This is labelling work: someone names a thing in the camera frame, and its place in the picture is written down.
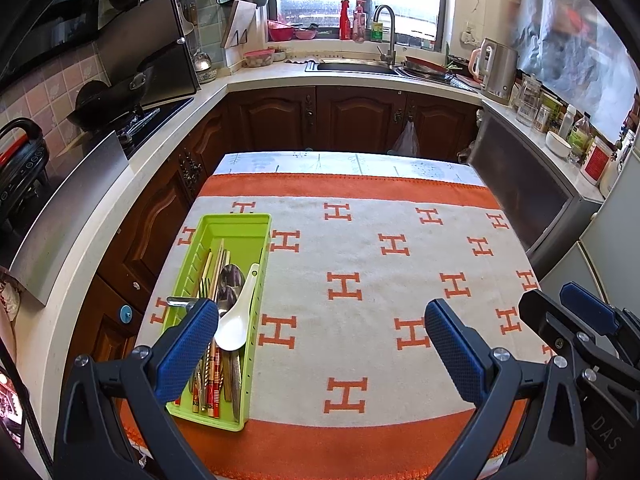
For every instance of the steel teapot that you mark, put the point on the steel teapot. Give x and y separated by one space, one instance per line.
204 67

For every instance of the red pan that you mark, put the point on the red pan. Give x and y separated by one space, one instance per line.
425 65

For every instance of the wooden cutting board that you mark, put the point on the wooden cutting board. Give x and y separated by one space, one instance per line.
239 25

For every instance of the green dish soap bottle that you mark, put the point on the green dish soap bottle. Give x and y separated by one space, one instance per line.
376 31

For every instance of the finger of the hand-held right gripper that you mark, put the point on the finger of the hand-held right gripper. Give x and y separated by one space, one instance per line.
592 307
547 317

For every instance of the black red countertop cooker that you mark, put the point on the black red countertop cooker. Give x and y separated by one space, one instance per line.
22 175

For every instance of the white bowl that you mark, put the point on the white bowl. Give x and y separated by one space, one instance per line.
558 145

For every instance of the orange white printed blanket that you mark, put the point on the orange white printed blanket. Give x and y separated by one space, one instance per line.
360 280

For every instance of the white kitchen countertop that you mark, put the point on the white kitchen countertop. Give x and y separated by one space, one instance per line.
260 77

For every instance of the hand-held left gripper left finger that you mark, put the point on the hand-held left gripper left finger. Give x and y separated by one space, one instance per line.
190 340

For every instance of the red patterned cloth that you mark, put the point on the red patterned cloth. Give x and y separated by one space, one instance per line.
11 405

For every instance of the red spray bottle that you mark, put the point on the red spray bottle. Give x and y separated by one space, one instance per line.
345 22

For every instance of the gas stove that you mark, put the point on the gas stove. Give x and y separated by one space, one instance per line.
160 120

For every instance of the wall poster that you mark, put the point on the wall poster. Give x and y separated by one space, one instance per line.
575 20

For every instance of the small metal spoon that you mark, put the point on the small metal spoon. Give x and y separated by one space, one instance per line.
226 297

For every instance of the white patterned table cover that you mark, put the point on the white patterned table cover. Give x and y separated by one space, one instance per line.
350 162

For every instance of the steel kitchen faucet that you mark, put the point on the steel kitchen faucet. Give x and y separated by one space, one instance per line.
389 25

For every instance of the grey metal appliance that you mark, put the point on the grey metal appliance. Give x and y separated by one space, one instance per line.
525 185

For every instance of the large metal spoon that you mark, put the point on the large metal spoon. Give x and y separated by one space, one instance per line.
231 275

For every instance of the clear green-label bottle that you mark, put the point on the clear green-label bottle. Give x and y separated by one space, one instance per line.
580 142

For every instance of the clear red-lidded food container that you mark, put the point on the clear red-lidded food container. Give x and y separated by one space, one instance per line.
258 58

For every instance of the pink soap bottle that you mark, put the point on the pink soap bottle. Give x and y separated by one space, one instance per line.
359 25

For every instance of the black range hood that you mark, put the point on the black range hood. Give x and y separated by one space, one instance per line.
45 20

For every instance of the brown wooden kitchen cabinets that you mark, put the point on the brown wooden kitchen cabinets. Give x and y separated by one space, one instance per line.
350 115

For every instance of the clear glass jar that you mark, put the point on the clear glass jar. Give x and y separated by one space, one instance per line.
528 102

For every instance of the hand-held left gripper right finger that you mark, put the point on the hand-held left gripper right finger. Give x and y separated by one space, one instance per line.
457 350

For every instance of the white ceramic spoon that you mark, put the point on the white ceramic spoon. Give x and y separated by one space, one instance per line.
232 330

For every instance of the hanging plastic bag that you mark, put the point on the hanging plastic bag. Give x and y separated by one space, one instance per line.
406 142

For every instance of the steel electric kettle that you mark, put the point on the steel electric kettle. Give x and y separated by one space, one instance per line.
497 72

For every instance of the round blue cabinet lock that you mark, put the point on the round blue cabinet lock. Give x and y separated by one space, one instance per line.
126 314

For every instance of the steel kitchen sink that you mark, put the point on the steel kitchen sink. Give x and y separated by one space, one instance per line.
350 66

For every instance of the white red-label tub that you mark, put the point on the white red-label tub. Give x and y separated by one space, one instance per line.
596 162

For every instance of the green plastic utensil tray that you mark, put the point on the green plastic utensil tray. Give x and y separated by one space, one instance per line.
235 230

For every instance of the bundle of chopsticks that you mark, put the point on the bundle of chopsticks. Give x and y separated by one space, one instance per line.
215 390

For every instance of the large pink bowl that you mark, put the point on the large pink bowl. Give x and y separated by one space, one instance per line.
280 31

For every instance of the small pink bowl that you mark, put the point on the small pink bowl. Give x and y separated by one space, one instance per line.
305 34

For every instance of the black wok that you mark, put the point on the black wok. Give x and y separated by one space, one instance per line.
115 95

